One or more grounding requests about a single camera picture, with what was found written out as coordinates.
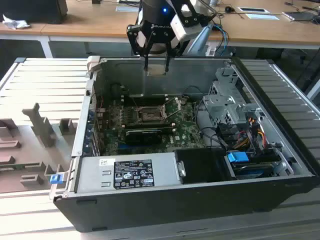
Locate crumpled white paper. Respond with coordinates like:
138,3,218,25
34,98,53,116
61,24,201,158
1,13,31,30

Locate coloured power wire bundle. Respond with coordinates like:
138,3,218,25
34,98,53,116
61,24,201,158
234,118,266,151

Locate thin grey wire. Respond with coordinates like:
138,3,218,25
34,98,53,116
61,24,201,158
183,85,210,100

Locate black power connector bundle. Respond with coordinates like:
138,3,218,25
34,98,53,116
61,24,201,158
216,122,242,151

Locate RAM slot with white clips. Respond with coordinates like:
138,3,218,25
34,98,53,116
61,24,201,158
122,98,168,102
124,128,177,133
121,94,168,98
123,124,176,128

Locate metal socket cover frame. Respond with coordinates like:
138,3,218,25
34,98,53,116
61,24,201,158
163,96,183,120

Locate grey laptop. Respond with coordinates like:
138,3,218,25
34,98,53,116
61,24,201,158
282,11,316,23

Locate silver CPU with green edge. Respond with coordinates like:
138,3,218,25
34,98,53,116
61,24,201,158
147,64,167,76

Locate beige plastic case handle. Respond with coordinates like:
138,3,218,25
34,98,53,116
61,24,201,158
86,55,101,74

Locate black computer tower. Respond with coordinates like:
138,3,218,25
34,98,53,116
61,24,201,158
0,0,69,25

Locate grey-brown parts rack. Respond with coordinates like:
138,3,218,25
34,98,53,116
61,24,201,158
0,101,79,195

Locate black and grey PC case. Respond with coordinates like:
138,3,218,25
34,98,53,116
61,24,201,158
48,56,320,233

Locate CPU socket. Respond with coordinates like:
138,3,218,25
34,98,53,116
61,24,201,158
134,105,167,124

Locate wooden desk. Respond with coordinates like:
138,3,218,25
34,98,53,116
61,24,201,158
0,0,320,50

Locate white desk cable tray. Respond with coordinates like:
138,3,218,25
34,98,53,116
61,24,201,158
237,6,271,14
115,5,140,13
245,13,281,21

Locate grey power supply with label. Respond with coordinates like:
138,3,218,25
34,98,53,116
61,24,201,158
74,151,181,195

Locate silver metal drive cage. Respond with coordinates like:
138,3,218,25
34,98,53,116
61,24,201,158
201,66,266,132

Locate green RAM stick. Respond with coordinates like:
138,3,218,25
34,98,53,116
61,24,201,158
0,161,41,173

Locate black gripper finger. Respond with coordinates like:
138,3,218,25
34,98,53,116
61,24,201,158
126,23,154,71
164,39,190,74

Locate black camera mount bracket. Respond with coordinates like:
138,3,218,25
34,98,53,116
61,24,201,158
174,0,202,28

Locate blue cables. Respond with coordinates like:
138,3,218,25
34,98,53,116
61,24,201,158
212,23,230,52

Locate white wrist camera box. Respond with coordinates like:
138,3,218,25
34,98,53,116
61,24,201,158
137,31,147,49
170,13,201,43

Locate blue case latch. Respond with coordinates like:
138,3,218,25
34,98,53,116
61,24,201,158
49,174,63,185

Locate blue disk carrier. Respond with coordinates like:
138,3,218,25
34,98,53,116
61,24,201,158
226,150,251,166

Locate green motherboard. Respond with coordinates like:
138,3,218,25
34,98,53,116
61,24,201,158
96,96,208,156

